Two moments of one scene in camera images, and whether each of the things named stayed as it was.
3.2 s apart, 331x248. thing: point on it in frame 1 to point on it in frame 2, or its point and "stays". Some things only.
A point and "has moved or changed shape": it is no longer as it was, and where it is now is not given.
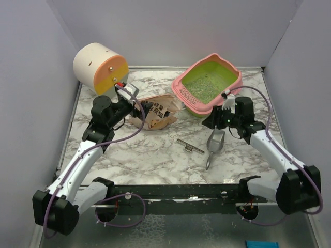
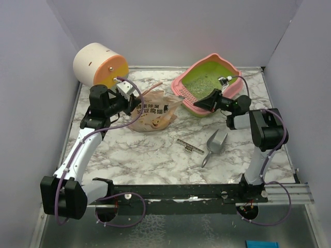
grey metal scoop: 214,143 has moved or changed shape
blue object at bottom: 261,244 stays
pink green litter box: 200,86 stays
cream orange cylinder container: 100,67 stays
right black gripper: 215,118 to 212,102
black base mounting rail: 172,199 stays
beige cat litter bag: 162,114 has moved or changed shape
